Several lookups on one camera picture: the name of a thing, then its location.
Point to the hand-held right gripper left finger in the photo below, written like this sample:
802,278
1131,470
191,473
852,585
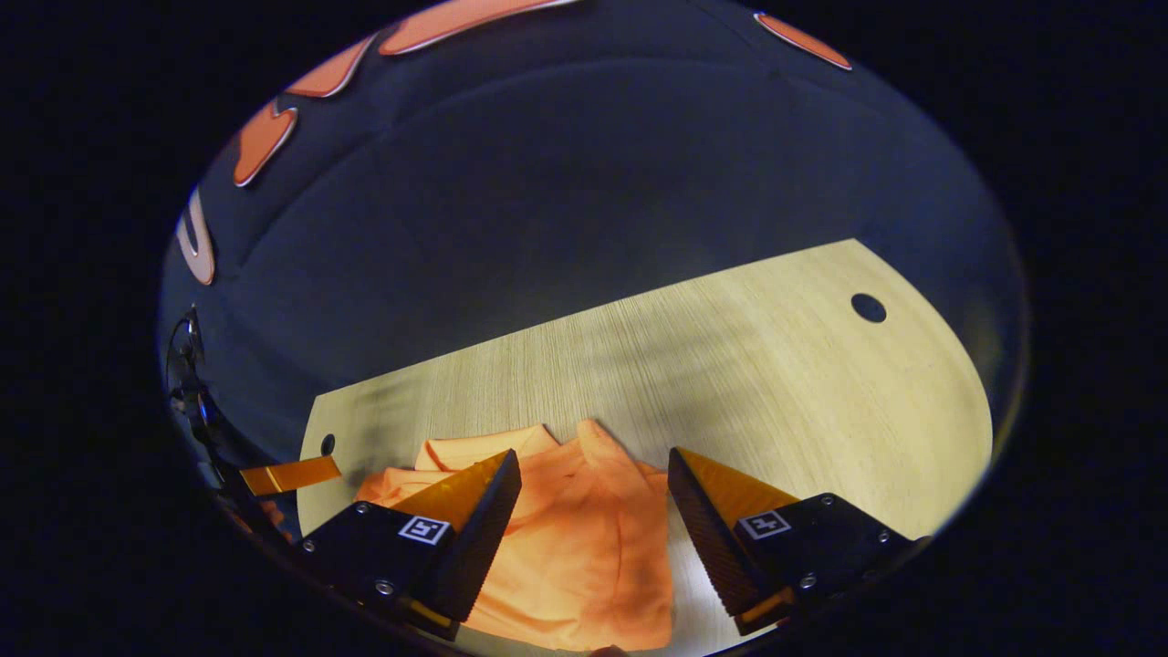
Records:
488,538

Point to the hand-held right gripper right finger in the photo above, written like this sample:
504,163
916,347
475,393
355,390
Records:
712,547

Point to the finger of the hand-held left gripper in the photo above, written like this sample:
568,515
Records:
292,476

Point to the orange polo T-shirt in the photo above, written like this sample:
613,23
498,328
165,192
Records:
584,547

